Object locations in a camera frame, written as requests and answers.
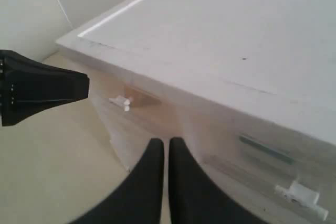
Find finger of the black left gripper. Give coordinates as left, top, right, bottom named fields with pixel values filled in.
left=1, top=50, right=90, bottom=126

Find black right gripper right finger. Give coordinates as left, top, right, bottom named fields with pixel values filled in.
left=169, top=137, right=265, bottom=223

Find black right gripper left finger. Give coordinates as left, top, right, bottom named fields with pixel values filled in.
left=72, top=138, right=164, bottom=223

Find clear drawer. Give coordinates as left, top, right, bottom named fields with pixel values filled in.
left=179, top=115, right=335, bottom=223
left=89, top=72, right=182, bottom=170

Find white plastic drawer cabinet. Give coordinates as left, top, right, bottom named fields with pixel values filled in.
left=55, top=0, right=336, bottom=224

